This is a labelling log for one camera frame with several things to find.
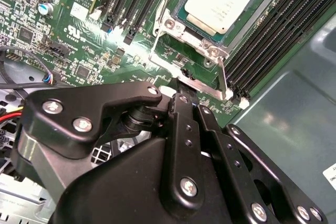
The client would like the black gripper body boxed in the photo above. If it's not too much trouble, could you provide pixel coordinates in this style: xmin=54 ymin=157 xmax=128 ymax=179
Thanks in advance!
xmin=49 ymin=140 xmax=245 ymax=224

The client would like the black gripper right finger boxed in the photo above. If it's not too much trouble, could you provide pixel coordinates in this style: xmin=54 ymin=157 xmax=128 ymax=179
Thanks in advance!
xmin=196 ymin=104 xmax=329 ymax=224

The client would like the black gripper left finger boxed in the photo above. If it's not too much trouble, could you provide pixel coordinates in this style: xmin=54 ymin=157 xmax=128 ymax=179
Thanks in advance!
xmin=10 ymin=78 xmax=207 ymax=210

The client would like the metal socket cover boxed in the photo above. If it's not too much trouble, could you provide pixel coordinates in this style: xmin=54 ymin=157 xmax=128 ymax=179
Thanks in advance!
xmin=148 ymin=8 xmax=230 ymax=101

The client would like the silver CPU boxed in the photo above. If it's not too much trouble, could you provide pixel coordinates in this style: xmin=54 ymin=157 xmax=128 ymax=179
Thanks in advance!
xmin=183 ymin=0 xmax=261 ymax=36

